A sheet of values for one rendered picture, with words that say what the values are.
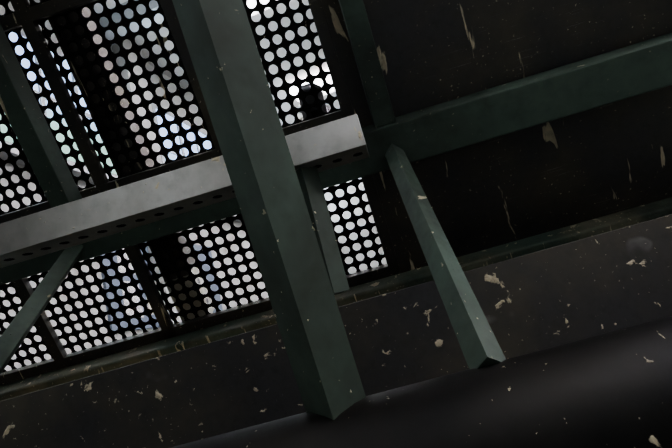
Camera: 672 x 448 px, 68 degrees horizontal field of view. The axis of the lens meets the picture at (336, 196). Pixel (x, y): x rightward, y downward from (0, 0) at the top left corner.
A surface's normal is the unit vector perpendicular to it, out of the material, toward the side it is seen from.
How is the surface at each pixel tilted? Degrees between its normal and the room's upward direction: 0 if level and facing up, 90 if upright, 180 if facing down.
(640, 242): 90
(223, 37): 104
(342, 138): 90
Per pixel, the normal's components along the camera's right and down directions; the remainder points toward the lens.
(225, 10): 0.65, -0.11
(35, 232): -0.14, -0.22
